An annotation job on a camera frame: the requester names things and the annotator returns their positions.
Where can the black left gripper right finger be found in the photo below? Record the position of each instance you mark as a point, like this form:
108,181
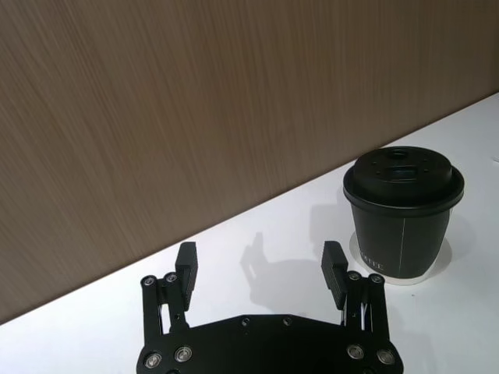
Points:
333,272

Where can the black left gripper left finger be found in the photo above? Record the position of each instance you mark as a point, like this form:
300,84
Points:
186,280

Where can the black paper coffee cup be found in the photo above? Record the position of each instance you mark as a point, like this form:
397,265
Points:
421,241

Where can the white round coaster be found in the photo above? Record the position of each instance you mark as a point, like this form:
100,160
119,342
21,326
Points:
439,265

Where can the black plastic cup lid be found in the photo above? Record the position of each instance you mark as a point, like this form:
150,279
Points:
405,183

